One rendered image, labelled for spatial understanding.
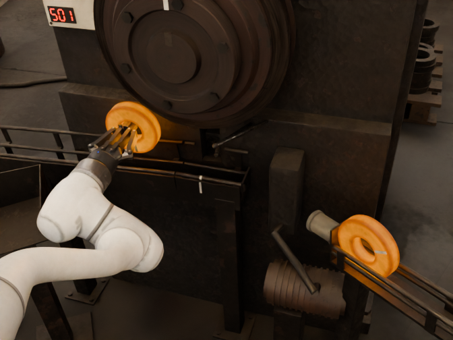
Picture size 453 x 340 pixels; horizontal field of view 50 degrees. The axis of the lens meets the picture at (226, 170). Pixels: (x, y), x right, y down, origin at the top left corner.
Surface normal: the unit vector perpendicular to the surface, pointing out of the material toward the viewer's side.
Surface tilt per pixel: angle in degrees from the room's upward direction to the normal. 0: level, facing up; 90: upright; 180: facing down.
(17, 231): 5
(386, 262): 90
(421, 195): 0
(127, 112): 93
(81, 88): 0
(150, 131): 93
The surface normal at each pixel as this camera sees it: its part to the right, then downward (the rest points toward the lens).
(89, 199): 0.60, -0.48
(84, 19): -0.30, 0.61
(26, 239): -0.13, -0.76
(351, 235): -0.79, 0.41
